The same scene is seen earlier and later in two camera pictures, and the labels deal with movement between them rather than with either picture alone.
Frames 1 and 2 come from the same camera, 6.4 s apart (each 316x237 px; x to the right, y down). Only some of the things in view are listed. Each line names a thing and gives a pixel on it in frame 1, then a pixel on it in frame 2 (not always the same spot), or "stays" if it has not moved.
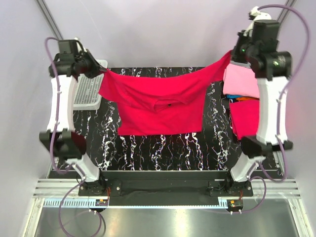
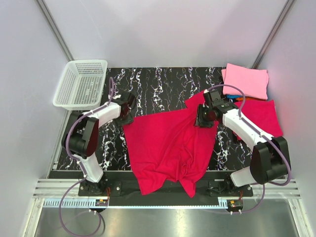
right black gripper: [242, 36] → [199, 121]
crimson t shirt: [166, 105] → [167, 145]
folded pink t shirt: [241, 81] stays
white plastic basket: [87, 97] stays
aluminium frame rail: [276, 189] stays
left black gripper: [97, 68] → [129, 119]
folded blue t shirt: [233, 96] stays
